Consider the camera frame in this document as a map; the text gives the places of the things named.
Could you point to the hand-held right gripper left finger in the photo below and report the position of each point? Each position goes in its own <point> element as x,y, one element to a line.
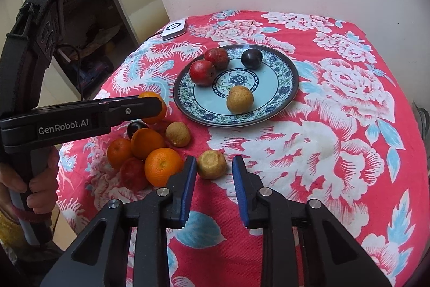
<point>188,186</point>

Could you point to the tan sapodilla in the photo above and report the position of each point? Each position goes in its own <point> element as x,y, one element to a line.
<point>239,99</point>
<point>211,164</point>
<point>178,134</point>

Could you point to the white square device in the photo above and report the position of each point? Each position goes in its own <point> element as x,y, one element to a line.
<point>174,28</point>

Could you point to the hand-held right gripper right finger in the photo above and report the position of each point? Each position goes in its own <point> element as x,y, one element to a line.
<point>240,189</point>

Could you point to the dark cluttered shelf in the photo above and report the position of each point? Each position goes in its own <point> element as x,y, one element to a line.
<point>94,21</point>

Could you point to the person's left hand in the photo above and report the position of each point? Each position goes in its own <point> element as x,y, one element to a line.
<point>43,186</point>

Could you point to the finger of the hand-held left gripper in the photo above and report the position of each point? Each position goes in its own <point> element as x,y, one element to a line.
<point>141,107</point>

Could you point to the red apple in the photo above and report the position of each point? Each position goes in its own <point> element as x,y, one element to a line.
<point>132,172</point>
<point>202,71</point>

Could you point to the orange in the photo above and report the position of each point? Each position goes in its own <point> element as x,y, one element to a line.
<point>163,166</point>
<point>147,142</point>
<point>154,120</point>
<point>119,152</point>

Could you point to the red floral tablecloth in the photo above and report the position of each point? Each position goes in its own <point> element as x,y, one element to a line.
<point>319,125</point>

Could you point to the dark red pomegranate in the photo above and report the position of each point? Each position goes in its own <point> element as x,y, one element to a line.
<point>216,58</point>

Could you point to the dark purple plum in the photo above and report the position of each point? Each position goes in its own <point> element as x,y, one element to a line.
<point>252,58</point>
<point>134,129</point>

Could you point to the blue patterned plate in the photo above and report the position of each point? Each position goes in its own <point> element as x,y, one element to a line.
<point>272,88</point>

